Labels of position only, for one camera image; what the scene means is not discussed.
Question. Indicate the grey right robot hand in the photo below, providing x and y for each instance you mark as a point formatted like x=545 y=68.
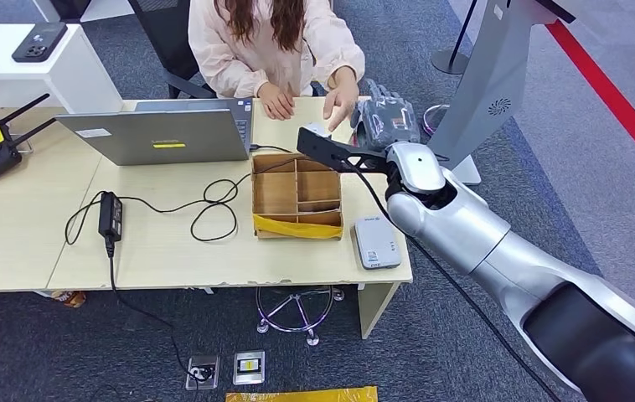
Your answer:
x=387 y=122

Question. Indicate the person's right hand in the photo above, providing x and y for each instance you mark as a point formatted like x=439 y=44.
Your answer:
x=276 y=102

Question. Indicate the person's left hand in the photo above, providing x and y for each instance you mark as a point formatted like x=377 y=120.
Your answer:
x=344 y=97

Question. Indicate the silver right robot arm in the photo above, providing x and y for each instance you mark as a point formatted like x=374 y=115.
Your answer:
x=450 y=222

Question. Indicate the person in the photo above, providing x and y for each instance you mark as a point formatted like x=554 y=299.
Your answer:
x=262 y=50

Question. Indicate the white card reader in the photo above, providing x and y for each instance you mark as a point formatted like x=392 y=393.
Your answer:
x=377 y=244

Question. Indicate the round chrome base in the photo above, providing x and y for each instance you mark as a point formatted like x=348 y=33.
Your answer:
x=434 y=117

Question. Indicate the wooden compartment box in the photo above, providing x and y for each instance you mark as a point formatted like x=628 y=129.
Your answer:
x=276 y=194

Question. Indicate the grey kiosk stand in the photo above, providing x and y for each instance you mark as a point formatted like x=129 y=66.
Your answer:
x=489 y=83

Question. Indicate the grey laptop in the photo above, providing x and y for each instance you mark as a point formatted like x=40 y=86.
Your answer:
x=156 y=136

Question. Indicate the black office chair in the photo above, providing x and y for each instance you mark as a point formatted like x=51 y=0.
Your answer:
x=173 y=33

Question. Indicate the black power adapter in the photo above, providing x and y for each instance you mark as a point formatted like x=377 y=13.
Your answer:
x=110 y=216

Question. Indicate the chrome stool base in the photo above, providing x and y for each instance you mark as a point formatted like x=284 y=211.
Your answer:
x=295 y=310

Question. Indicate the red floor tape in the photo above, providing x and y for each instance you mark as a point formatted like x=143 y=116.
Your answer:
x=617 y=102

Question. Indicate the black smartphone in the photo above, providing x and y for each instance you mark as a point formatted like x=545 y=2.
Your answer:
x=39 y=42

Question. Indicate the closed steel floor outlet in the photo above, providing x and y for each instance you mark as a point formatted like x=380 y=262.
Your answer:
x=248 y=368

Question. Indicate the steel floor outlet with plug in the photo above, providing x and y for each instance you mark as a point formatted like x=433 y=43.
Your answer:
x=202 y=373

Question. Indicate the orange snack packet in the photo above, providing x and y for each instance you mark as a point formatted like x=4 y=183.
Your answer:
x=70 y=298

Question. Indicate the yellow floor tape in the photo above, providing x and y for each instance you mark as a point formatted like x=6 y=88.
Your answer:
x=301 y=396

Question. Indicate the black stanchion post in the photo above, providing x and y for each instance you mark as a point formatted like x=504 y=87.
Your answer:
x=450 y=61

